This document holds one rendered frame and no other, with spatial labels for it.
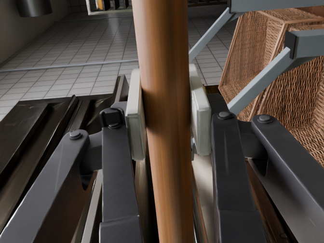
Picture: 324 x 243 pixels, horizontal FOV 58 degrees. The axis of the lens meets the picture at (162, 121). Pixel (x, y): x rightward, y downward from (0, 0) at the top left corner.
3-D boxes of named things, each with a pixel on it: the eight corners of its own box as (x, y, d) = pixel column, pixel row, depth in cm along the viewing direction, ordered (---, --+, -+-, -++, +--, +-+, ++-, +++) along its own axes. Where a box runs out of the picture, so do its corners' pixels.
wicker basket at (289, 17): (306, 132, 127) (243, 138, 127) (262, 85, 177) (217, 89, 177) (328, 16, 104) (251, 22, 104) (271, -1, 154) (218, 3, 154)
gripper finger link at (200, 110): (196, 109, 15) (211, 108, 15) (184, 63, 21) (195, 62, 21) (197, 156, 16) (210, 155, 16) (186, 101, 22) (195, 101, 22)
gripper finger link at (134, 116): (145, 161, 16) (132, 162, 16) (146, 104, 22) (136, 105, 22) (139, 114, 15) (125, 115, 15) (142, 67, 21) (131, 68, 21)
